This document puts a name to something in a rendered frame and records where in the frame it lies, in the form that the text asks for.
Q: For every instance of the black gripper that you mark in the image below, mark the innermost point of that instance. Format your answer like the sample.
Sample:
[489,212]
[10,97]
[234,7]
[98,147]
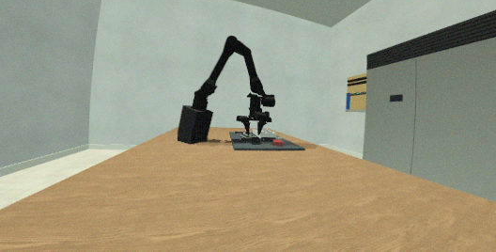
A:
[246,124]

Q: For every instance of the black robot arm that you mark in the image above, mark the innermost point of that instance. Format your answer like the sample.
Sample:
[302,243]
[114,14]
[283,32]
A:
[231,44]

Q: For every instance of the salmon-red block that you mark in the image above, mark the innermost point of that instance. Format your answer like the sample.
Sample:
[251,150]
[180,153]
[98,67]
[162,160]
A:
[277,142]

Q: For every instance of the white divided parts tray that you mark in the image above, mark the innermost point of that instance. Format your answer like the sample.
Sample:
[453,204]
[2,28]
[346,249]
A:
[265,133]

